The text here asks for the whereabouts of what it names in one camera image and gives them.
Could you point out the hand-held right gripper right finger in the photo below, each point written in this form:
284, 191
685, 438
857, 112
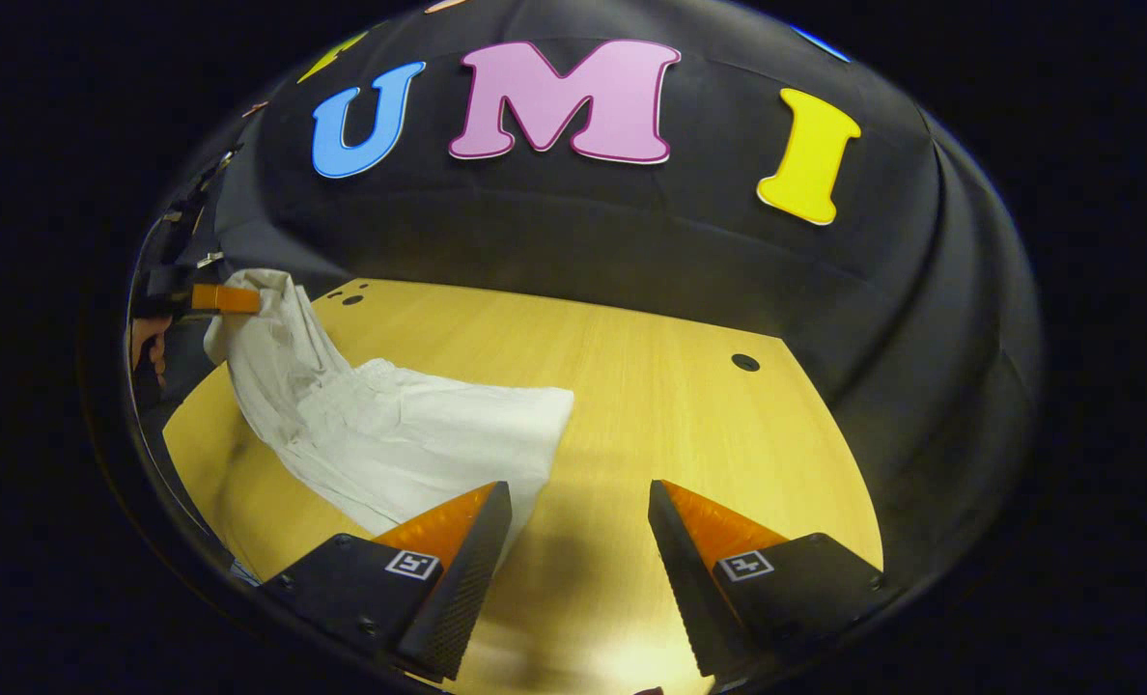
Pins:
685, 579

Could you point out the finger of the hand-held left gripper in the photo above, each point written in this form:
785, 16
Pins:
226, 298

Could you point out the short ceiling light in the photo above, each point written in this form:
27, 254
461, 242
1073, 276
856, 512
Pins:
822, 44

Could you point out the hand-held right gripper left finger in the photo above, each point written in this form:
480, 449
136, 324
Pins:
458, 589

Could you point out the black backdrop cloth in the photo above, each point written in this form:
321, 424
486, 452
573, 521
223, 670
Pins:
631, 232

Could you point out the white jeans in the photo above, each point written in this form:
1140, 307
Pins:
409, 434

